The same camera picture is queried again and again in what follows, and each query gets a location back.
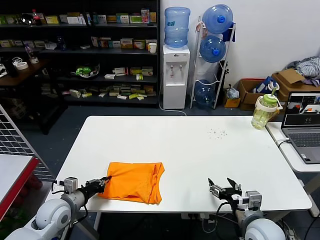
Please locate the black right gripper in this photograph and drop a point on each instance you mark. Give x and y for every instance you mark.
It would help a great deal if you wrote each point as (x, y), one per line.
(232, 196)

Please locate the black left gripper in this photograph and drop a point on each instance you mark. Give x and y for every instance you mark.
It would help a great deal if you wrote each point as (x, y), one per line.
(93, 187)

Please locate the orange printed t-shirt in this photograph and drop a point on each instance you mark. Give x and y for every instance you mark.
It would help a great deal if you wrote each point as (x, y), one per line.
(132, 182)

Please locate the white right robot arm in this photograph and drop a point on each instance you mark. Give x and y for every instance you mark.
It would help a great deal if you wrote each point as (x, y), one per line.
(265, 230)

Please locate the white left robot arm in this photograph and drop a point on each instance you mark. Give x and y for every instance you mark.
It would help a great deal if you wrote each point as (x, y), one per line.
(50, 217)

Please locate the pile of striped clothes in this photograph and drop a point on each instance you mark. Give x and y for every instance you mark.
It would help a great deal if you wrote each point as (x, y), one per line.
(308, 67)

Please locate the green lid drinking bottle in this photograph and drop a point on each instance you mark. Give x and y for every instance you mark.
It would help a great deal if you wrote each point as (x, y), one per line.
(260, 117)

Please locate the small orange box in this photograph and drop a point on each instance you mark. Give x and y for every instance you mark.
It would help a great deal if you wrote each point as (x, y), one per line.
(231, 102)

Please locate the grey open laptop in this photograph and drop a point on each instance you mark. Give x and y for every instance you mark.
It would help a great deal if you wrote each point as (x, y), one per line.
(300, 139)

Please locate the open brown cardboard box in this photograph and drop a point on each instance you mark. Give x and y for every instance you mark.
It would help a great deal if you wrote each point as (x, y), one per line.
(246, 99)

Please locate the white plastic bag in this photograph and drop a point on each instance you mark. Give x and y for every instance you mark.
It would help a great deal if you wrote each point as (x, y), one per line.
(233, 92)

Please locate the small white box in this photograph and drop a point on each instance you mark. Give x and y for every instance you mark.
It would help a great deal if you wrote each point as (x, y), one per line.
(110, 76)

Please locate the blue printed package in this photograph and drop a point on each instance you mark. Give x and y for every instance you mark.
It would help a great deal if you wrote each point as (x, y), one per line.
(262, 87)

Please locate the white red striped box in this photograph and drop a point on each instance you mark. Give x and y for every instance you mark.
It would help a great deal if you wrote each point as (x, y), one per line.
(120, 71)

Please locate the glass bowl green contents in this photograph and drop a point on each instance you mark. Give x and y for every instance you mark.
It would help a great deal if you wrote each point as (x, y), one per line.
(85, 70)

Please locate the yellow green flat box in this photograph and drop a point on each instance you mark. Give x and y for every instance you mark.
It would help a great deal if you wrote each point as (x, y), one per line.
(136, 70)

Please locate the black tripod stand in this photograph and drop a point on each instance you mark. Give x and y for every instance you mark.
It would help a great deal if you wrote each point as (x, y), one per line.
(223, 70)

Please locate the cream stacked box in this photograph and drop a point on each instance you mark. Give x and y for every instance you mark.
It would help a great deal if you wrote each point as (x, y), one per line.
(147, 70)

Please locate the white water dispenser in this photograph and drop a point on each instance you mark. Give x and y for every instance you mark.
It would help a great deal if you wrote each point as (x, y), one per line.
(175, 82)

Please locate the large cardboard box with flap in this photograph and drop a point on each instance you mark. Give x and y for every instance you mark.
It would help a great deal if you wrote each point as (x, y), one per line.
(287, 77)

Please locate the black shelving unit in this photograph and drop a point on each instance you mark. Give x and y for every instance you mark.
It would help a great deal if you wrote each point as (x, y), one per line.
(75, 52)

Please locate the brown wooden desk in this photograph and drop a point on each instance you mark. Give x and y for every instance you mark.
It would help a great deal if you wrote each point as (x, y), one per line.
(22, 73)

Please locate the flat white box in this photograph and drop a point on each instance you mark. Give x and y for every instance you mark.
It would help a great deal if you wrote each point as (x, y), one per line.
(85, 46)

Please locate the pale blue medicine box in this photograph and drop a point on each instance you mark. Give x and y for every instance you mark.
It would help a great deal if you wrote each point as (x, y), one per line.
(116, 44)

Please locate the white orange medicine box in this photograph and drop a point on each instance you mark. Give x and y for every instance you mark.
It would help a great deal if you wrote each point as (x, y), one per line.
(105, 42)

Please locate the yellow green medicine box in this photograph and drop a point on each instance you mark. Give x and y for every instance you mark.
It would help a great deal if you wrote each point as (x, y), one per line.
(127, 43)

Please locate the white red medicine box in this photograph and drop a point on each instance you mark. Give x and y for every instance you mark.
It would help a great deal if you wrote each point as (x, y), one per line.
(94, 41)

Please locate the cream red medicine box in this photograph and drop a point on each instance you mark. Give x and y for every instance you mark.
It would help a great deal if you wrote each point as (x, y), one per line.
(139, 44)

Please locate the white paper cup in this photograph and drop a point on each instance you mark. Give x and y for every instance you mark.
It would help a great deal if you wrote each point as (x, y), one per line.
(153, 48)

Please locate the white tape roll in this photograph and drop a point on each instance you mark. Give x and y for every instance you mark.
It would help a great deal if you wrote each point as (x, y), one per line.
(22, 65)

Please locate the dark blue bottle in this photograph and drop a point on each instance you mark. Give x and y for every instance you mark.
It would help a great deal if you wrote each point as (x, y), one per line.
(61, 43)

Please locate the black tumbler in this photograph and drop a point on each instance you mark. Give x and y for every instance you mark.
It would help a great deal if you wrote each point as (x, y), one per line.
(11, 68)

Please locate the beige medicine box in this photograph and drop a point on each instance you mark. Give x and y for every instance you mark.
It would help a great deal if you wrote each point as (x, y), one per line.
(150, 41)

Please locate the clear bottle purple label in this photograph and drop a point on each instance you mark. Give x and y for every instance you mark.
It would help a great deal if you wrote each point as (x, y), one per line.
(30, 52)

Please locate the dark blue hanging cloth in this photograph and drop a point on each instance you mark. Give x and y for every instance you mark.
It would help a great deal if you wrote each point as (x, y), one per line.
(229, 35)

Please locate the white grey medicine box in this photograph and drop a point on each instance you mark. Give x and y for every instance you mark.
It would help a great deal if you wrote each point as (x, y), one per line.
(102, 18)

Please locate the white teal medicine box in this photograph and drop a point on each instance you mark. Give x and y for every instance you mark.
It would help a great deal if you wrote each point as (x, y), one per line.
(123, 18)

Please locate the white plain carton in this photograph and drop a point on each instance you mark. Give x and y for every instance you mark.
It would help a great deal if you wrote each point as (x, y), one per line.
(73, 20)

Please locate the green white medicine box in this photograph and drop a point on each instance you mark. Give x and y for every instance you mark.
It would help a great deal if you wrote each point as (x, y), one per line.
(136, 18)

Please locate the labelled blue water jug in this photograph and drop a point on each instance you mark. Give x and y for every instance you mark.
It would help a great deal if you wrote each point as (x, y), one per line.
(176, 27)

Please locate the yellow white medicine box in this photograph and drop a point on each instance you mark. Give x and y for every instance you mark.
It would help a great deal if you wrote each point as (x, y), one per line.
(52, 19)

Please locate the tall pink medicine box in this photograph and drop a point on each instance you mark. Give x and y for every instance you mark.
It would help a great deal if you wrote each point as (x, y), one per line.
(145, 15)

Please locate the cola bottle red label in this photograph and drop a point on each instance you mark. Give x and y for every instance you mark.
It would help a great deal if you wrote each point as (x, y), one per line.
(37, 19)

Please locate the shiny metal kettle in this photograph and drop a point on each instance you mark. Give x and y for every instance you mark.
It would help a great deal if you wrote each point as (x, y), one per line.
(27, 19)

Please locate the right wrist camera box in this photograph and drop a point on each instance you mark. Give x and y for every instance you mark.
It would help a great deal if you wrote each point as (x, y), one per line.
(253, 200)

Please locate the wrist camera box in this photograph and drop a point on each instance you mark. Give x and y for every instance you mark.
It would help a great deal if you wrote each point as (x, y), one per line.
(253, 200)
(70, 184)

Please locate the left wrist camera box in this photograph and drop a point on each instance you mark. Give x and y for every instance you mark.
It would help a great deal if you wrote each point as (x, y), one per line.
(70, 184)

